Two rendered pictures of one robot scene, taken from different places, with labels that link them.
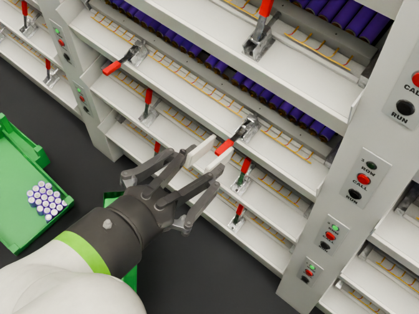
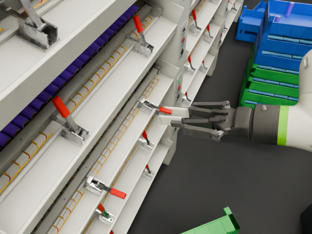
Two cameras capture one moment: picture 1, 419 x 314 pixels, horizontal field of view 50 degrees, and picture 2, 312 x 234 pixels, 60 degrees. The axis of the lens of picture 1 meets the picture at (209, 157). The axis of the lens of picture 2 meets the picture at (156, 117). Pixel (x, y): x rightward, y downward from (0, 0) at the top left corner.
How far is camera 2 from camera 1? 0.73 m
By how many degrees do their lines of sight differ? 57
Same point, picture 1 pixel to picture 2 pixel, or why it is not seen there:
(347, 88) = (160, 22)
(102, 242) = (274, 106)
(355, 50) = (147, 10)
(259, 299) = (174, 172)
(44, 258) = (304, 116)
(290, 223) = not seen: hidden behind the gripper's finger
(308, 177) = (165, 81)
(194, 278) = (175, 209)
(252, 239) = (155, 164)
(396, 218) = not seen: hidden behind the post
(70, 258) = (294, 109)
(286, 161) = (159, 90)
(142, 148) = not seen: outside the picture
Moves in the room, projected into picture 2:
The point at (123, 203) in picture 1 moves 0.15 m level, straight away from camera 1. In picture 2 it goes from (243, 115) to (196, 149)
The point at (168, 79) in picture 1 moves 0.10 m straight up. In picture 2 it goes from (114, 159) to (108, 134)
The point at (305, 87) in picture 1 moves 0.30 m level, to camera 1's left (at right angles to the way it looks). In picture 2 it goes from (163, 35) to (212, 124)
